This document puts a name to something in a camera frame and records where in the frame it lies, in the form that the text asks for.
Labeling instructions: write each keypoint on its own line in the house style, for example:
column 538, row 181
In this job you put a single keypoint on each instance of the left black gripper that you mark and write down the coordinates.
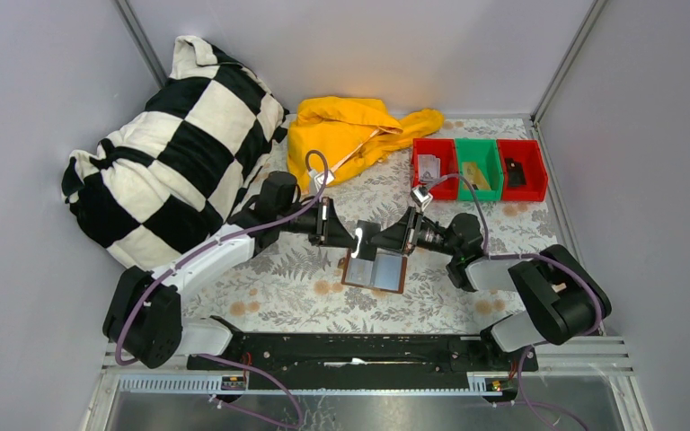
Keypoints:
column 326, row 225

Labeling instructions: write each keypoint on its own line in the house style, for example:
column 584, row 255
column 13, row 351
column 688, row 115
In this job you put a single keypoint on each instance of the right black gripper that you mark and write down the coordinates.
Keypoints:
column 410, row 228

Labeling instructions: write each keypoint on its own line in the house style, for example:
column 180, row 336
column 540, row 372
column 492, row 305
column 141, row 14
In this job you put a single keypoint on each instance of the brown leather card holder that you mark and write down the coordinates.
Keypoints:
column 386, row 273

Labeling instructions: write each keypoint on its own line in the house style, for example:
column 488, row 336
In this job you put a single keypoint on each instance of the gold card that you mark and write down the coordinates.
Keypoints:
column 475, row 175

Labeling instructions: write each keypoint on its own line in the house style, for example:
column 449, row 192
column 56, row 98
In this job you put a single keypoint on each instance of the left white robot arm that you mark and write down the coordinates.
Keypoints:
column 145, row 317

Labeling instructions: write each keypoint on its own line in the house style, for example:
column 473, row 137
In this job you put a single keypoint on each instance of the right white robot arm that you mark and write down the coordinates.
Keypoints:
column 561, row 299

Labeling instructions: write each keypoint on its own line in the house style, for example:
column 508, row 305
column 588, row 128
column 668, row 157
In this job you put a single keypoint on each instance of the silver VIP card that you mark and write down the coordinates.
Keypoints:
column 428, row 168

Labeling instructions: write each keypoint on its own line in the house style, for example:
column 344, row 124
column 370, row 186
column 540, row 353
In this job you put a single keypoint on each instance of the black card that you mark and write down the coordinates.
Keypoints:
column 514, row 173

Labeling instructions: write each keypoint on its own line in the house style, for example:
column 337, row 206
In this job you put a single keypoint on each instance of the floral table mat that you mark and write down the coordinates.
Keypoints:
column 296, row 287

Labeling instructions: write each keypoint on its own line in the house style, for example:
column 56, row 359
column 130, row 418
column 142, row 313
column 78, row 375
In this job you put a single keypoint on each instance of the left red bin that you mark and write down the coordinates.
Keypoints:
column 445, row 149

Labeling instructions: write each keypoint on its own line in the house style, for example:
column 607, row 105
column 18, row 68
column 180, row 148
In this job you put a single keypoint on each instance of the red bin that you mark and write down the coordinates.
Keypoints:
column 529, row 153
column 445, row 149

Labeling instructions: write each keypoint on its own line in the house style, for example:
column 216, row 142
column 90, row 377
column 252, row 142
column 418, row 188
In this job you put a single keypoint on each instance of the yellow cloth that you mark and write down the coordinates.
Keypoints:
column 352, row 134

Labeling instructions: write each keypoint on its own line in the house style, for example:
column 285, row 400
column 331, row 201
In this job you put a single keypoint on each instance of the green bin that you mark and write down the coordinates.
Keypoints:
column 479, row 162

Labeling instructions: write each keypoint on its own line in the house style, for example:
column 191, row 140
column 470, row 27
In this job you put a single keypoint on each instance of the right red bin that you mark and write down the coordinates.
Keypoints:
column 529, row 153

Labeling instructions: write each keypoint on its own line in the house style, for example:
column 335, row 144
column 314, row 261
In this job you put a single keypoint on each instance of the black white checkered pillow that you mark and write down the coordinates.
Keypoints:
column 166, row 181

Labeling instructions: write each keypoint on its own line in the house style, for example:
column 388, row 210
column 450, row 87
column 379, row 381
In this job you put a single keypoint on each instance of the aluminium frame rail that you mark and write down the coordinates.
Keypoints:
column 586, row 356

